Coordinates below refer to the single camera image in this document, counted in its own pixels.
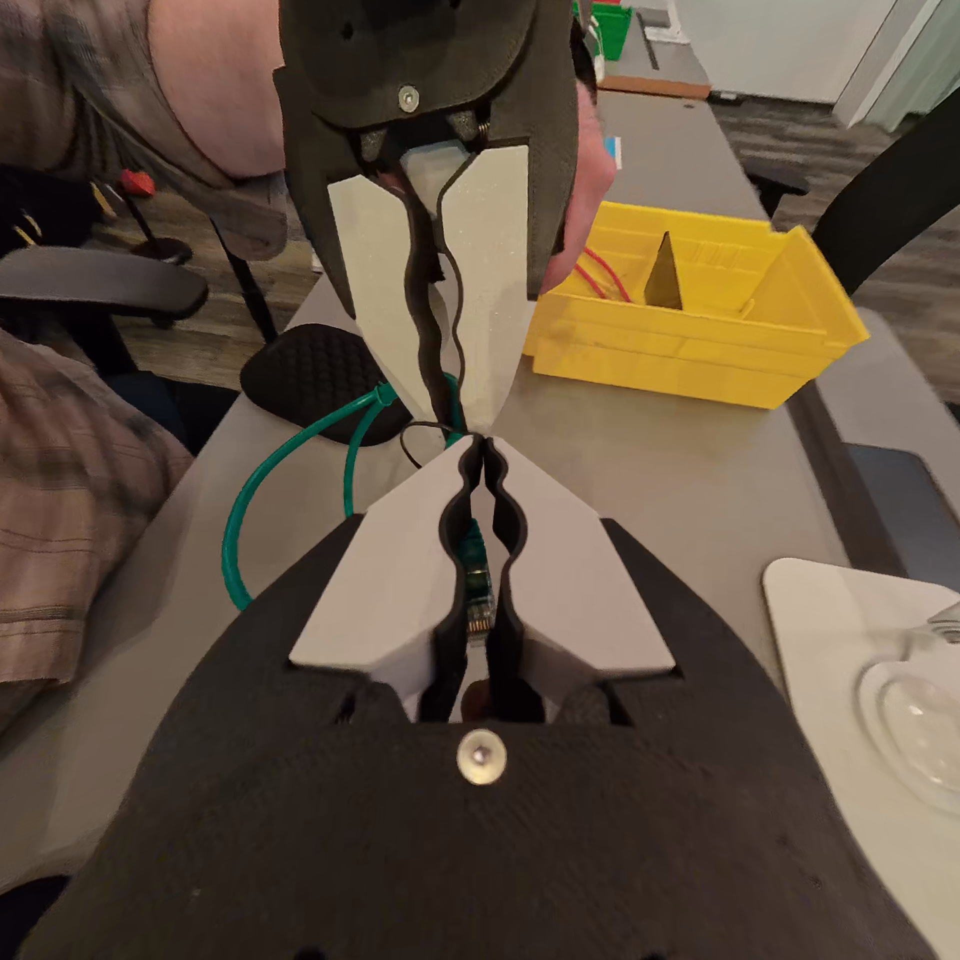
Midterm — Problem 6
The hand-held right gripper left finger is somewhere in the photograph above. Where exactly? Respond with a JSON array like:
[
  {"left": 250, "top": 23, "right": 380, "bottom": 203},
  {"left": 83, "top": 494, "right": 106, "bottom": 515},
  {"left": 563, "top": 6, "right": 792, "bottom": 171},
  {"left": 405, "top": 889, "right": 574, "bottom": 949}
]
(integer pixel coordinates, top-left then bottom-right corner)
[{"left": 287, "top": 433, "right": 481, "bottom": 725}]

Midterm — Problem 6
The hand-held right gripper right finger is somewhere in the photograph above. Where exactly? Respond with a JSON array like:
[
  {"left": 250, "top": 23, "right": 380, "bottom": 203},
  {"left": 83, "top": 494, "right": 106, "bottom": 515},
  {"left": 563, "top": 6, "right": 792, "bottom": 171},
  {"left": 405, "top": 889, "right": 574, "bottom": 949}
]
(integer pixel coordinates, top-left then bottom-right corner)
[{"left": 482, "top": 436, "right": 678, "bottom": 725}]

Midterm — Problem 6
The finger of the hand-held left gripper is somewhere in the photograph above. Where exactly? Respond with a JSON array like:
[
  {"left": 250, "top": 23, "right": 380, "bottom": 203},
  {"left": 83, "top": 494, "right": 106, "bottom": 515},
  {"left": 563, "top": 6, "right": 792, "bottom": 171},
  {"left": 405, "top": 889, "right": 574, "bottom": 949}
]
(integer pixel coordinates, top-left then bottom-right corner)
[
  {"left": 399, "top": 138, "right": 532, "bottom": 438},
  {"left": 326, "top": 172, "right": 451, "bottom": 440}
]

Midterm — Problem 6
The green ethernet cable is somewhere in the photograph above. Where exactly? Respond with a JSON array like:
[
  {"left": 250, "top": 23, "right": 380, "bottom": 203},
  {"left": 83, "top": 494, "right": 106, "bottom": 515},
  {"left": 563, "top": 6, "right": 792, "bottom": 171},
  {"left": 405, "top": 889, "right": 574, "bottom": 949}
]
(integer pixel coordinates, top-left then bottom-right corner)
[{"left": 221, "top": 371, "right": 498, "bottom": 648}]

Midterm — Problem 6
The yellow plastic bin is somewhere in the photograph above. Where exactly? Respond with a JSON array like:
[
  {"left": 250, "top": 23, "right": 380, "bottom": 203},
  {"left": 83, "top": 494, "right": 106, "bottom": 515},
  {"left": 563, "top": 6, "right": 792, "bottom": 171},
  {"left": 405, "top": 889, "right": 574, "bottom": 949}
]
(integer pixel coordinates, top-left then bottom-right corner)
[{"left": 522, "top": 201, "right": 871, "bottom": 411}]

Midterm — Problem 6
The person's left forearm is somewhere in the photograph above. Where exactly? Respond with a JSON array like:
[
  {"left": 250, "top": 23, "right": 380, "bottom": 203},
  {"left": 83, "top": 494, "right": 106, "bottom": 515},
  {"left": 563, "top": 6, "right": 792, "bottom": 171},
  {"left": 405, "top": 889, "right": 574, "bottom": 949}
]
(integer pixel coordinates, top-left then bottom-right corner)
[{"left": 0, "top": 0, "right": 292, "bottom": 262}]

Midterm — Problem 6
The person's left hand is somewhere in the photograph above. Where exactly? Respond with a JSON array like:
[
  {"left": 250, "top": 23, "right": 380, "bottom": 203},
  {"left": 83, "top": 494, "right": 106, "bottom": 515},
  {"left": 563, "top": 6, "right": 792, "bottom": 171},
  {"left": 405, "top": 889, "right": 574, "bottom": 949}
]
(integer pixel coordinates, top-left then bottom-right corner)
[{"left": 534, "top": 88, "right": 620, "bottom": 303}]

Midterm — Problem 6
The black quilted wrist rest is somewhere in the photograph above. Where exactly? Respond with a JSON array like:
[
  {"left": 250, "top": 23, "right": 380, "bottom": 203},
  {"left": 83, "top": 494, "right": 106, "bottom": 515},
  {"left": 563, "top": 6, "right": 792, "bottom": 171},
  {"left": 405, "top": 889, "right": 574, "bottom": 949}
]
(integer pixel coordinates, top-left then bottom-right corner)
[{"left": 240, "top": 324, "right": 415, "bottom": 449}]

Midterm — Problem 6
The black twist tie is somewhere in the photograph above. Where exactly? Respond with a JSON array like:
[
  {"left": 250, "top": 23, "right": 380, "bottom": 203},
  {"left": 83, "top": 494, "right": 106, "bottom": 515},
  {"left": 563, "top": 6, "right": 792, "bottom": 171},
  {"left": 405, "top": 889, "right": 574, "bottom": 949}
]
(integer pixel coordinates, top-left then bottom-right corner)
[{"left": 399, "top": 421, "right": 460, "bottom": 470}]

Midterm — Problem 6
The black bin divider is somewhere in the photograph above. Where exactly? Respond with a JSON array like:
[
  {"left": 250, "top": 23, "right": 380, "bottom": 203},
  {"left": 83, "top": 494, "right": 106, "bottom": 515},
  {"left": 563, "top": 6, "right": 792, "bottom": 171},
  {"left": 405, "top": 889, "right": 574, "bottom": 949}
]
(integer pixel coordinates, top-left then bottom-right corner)
[{"left": 643, "top": 231, "right": 685, "bottom": 310}]

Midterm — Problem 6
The small green bin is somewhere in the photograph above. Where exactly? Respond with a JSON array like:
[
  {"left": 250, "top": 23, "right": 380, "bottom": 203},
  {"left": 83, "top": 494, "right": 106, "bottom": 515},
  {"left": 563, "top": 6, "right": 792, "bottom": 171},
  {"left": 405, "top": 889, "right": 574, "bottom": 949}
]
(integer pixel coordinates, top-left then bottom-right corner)
[{"left": 592, "top": 0, "right": 633, "bottom": 61}]

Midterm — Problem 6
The white sign stand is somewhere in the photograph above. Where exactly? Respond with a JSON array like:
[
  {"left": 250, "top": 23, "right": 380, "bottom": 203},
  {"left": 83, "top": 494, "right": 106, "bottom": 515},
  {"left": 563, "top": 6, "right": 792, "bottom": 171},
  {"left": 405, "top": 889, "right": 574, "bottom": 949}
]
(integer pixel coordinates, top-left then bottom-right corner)
[{"left": 762, "top": 556, "right": 960, "bottom": 960}]

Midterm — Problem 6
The grey office desk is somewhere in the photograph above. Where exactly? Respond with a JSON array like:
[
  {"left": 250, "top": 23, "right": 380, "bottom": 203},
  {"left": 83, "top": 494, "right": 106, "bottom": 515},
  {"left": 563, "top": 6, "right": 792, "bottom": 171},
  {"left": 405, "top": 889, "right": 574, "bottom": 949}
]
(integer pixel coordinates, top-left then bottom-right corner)
[{"left": 596, "top": 0, "right": 712, "bottom": 100}]

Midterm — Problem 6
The dark chair armrest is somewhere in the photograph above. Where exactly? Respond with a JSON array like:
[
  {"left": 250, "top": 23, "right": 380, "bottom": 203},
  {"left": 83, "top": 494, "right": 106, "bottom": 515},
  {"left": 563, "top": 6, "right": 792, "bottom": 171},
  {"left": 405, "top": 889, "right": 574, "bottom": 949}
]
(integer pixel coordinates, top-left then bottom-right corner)
[{"left": 0, "top": 246, "right": 211, "bottom": 329}]

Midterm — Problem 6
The red ethernet cable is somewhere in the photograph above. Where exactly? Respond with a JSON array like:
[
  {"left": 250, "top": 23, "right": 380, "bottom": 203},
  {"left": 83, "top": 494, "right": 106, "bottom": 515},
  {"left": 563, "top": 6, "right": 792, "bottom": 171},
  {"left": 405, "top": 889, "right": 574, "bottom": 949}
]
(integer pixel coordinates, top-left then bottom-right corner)
[{"left": 573, "top": 246, "right": 633, "bottom": 303}]

